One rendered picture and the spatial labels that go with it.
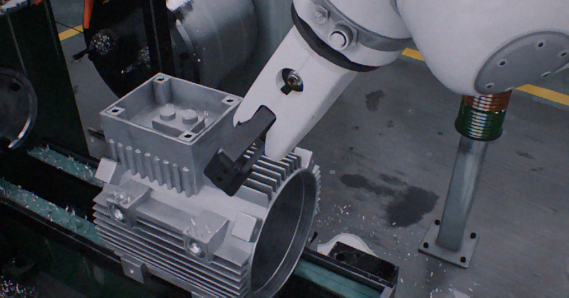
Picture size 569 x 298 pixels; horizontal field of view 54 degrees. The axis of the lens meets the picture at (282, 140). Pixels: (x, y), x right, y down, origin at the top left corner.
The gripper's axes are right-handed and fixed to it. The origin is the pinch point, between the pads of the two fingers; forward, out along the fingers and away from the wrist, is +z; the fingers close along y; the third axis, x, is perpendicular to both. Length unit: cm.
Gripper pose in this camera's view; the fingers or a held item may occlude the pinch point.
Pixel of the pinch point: (253, 148)
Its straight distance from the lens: 48.4
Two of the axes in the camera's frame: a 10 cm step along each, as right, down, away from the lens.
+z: -4.3, 5.5, 7.1
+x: -7.5, -6.6, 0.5
